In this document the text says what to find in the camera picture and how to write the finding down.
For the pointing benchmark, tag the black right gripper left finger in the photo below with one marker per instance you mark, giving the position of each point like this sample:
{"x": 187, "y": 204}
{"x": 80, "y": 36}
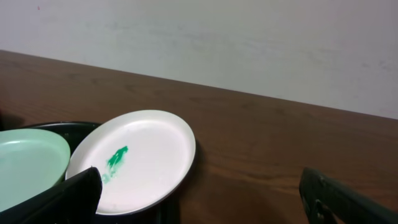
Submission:
{"x": 73, "y": 201}

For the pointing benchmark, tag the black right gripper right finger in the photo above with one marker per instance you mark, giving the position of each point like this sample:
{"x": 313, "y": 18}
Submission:
{"x": 325, "y": 199}

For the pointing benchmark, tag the mint green plate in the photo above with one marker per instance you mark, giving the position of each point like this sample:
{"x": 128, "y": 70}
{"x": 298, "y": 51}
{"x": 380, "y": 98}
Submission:
{"x": 32, "y": 161}

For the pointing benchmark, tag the white plate with green stain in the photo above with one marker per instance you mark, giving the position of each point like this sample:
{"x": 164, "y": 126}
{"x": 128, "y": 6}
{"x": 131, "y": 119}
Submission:
{"x": 142, "y": 157}

